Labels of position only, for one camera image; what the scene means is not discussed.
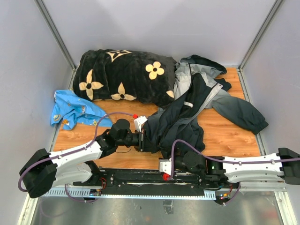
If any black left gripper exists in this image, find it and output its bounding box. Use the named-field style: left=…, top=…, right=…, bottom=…
left=117, top=128, right=158, bottom=152

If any dark grey zip jacket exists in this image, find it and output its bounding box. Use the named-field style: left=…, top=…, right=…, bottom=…
left=143, top=55, right=268, bottom=158

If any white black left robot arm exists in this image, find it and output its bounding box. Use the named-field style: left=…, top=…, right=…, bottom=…
left=18, top=116, right=147, bottom=198

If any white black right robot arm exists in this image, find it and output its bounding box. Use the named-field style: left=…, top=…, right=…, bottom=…
left=159, top=148, right=300, bottom=188

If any black blanket with cream flowers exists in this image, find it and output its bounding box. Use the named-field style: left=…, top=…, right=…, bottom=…
left=72, top=49, right=176, bottom=107

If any blue patterned cloth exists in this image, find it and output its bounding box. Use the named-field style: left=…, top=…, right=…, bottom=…
left=50, top=90, right=106, bottom=130

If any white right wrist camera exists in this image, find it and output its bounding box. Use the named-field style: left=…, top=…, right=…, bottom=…
left=158, top=158, right=172, bottom=175

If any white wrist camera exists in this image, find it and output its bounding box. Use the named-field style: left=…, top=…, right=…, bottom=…
left=134, top=116, right=148, bottom=132
left=158, top=158, right=172, bottom=175

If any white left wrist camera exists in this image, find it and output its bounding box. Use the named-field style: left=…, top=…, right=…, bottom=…
left=134, top=116, right=148, bottom=132

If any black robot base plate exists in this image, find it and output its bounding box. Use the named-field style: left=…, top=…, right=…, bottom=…
left=73, top=168, right=238, bottom=197

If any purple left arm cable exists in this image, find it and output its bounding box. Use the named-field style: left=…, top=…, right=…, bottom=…
left=18, top=112, right=138, bottom=203

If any aluminium front rail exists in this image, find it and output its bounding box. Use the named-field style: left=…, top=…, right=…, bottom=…
left=44, top=172, right=287, bottom=200

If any left rear aluminium frame post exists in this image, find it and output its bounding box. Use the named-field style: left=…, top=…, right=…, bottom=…
left=34, top=0, right=77, bottom=70

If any aluminium frame post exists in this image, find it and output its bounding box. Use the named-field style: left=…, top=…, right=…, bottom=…
left=34, top=0, right=77, bottom=70
left=238, top=0, right=285, bottom=70

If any right rear aluminium frame post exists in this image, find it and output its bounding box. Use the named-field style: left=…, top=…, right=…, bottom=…
left=238, top=0, right=285, bottom=70

